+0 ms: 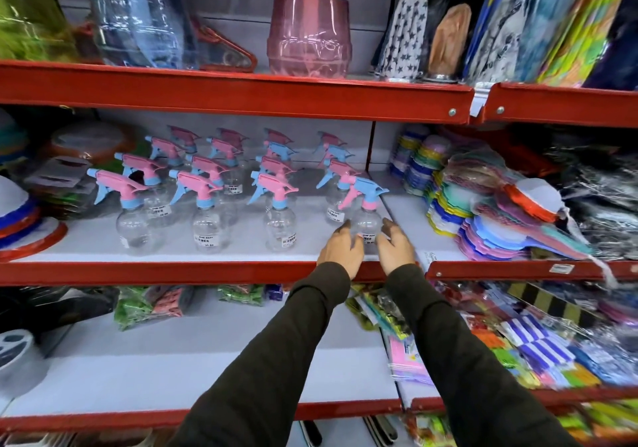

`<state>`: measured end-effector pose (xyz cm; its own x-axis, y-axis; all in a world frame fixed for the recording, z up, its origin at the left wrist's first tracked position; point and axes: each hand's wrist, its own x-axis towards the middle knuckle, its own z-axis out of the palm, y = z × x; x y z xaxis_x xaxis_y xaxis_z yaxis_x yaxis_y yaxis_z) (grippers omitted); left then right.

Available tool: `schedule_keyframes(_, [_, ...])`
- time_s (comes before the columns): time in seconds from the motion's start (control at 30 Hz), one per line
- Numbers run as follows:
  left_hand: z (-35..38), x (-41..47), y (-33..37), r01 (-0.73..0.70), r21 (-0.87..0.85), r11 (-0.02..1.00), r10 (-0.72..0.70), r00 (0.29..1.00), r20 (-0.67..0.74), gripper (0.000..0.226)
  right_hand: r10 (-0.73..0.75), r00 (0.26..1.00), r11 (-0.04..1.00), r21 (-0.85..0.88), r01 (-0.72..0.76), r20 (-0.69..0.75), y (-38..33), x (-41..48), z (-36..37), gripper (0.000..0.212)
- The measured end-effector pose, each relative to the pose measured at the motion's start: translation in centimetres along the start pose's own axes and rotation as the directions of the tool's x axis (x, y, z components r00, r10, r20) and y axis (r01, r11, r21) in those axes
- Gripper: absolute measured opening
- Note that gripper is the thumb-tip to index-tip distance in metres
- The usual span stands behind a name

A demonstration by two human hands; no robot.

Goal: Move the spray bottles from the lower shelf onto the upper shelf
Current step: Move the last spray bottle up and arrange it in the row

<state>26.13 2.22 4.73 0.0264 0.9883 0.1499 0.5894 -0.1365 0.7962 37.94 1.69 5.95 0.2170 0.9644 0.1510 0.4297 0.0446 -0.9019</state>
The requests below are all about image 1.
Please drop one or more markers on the person's left hand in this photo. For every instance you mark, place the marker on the person's left hand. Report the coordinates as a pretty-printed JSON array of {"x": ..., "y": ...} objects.
[{"x": 340, "y": 255}]

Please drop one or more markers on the person's right hand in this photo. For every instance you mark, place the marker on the person's right hand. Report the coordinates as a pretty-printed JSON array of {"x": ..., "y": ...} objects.
[{"x": 396, "y": 252}]

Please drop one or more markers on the person's right fingers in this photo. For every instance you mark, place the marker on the person's right fingers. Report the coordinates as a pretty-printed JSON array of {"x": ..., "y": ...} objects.
[{"x": 390, "y": 230}]

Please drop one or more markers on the person's left fingers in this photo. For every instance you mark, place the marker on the person's left fingers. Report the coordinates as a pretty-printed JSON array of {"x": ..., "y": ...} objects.
[{"x": 345, "y": 230}]

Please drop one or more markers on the blue head spray bottle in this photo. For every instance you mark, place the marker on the blue head spray bottle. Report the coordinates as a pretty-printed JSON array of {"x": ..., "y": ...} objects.
[{"x": 368, "y": 200}]

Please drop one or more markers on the person's right forearm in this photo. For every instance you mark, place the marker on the person's right forearm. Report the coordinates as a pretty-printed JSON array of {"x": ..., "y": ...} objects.
[{"x": 463, "y": 362}]

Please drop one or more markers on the person's left forearm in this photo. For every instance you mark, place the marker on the person's left forearm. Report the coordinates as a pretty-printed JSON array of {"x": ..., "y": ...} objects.
[{"x": 269, "y": 362}]

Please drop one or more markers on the stacks of colourful round lids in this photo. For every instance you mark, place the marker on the stacks of colourful round lids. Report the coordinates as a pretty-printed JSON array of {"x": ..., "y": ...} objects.
[{"x": 418, "y": 160}]

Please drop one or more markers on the pile of colourful scalloped mats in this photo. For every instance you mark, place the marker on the pile of colourful scalloped mats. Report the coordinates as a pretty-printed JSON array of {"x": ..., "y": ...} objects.
[{"x": 493, "y": 222}]

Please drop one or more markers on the grey shelf with red edge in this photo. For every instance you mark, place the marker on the grey shelf with red edge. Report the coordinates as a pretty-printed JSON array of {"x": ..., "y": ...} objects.
[
  {"x": 563, "y": 396},
  {"x": 174, "y": 272},
  {"x": 174, "y": 362},
  {"x": 498, "y": 269}
]

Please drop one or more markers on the small green packet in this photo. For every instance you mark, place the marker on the small green packet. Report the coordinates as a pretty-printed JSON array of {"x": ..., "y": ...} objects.
[{"x": 242, "y": 294}]

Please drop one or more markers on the pink flat packet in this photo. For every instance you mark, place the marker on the pink flat packet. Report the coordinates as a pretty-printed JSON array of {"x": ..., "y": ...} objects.
[{"x": 406, "y": 362}]

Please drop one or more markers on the rows of clear spray bottles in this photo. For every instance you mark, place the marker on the rows of clear spray bottles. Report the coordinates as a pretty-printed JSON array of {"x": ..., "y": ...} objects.
[{"x": 207, "y": 202}]

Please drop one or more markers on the white shelf label clip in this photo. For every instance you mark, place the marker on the white shelf label clip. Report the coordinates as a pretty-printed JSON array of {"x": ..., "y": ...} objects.
[{"x": 481, "y": 100}]

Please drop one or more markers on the white price tag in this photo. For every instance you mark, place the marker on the white price tag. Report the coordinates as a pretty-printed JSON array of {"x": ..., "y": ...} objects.
[{"x": 561, "y": 269}]

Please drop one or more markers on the yellow black striped tape pack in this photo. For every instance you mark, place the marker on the yellow black striped tape pack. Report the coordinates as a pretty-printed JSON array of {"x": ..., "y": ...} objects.
[{"x": 553, "y": 304}]

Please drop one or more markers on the long red shelf board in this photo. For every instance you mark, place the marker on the long red shelf board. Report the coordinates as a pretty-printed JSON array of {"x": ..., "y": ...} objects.
[{"x": 224, "y": 95}]

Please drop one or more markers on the pile of colourful packets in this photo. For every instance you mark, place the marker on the pile of colourful packets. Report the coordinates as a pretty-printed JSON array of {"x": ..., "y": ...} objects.
[{"x": 538, "y": 342}]

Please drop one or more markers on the star-patterned packaged item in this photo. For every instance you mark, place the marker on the star-patterned packaged item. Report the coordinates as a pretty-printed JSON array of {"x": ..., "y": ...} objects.
[{"x": 406, "y": 33}]

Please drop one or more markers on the tan packaged item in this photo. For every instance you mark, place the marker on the tan packaged item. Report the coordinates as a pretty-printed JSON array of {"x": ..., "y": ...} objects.
[{"x": 448, "y": 40}]

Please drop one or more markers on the red transparent plastic pitcher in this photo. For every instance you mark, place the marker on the red transparent plastic pitcher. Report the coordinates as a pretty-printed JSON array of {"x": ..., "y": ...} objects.
[{"x": 309, "y": 28}]

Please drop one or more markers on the green and pink packet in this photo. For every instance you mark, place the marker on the green and pink packet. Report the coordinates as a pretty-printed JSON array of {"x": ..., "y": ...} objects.
[{"x": 149, "y": 304}]

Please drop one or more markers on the red plastic hanger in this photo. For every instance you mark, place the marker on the red plastic hanger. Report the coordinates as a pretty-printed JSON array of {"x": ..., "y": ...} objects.
[{"x": 224, "y": 55}]

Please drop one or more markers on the short red shelf board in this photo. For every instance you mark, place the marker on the short red shelf board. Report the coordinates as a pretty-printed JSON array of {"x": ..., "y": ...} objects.
[{"x": 563, "y": 105}]

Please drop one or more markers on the pile of black plastic packets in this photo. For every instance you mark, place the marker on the pile of black plastic packets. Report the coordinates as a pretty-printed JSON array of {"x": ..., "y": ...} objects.
[{"x": 603, "y": 197}]

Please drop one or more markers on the blue illustrated flat pack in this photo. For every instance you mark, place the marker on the blue illustrated flat pack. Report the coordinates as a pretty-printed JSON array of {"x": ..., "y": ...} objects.
[{"x": 498, "y": 23}]

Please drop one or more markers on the light blue flat pack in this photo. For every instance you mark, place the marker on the light blue flat pack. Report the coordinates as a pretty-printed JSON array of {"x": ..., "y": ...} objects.
[{"x": 546, "y": 13}]

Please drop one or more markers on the orange-rimmed round pack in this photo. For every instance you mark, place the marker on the orange-rimmed round pack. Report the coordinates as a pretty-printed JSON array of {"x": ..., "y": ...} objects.
[{"x": 89, "y": 140}]

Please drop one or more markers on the row of bright colourful packets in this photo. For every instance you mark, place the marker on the row of bright colourful packets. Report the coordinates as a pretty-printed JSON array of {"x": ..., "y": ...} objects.
[{"x": 593, "y": 421}]

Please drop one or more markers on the multicoloured flat pack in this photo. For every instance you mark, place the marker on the multicoloured flat pack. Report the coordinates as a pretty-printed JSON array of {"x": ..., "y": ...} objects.
[{"x": 588, "y": 28}]

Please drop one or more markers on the grey packaged items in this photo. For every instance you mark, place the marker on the grey packaged items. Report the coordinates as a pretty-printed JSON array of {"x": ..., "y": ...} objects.
[{"x": 62, "y": 182}]

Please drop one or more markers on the dark blue flat pack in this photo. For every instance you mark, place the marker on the dark blue flat pack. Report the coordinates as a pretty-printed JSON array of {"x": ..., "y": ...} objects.
[{"x": 618, "y": 48}]

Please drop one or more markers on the black plastic bag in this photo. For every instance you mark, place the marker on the black plastic bag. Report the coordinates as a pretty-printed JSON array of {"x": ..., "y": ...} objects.
[{"x": 55, "y": 307}]

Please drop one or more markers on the clear blue plastic jug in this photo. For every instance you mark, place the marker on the clear blue plastic jug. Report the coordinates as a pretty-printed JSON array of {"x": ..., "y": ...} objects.
[{"x": 137, "y": 13}]

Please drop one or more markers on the stack of coloured round plates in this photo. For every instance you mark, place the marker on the stack of coloured round plates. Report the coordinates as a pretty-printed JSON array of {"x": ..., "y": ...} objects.
[{"x": 22, "y": 227}]

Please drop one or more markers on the white round plastic item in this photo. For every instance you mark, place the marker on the white round plastic item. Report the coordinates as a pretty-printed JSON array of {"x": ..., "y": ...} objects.
[{"x": 20, "y": 362}]

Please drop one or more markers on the green transparent plastic pack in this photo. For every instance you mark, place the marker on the green transparent plastic pack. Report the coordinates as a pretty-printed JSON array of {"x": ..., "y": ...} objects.
[{"x": 27, "y": 13}]

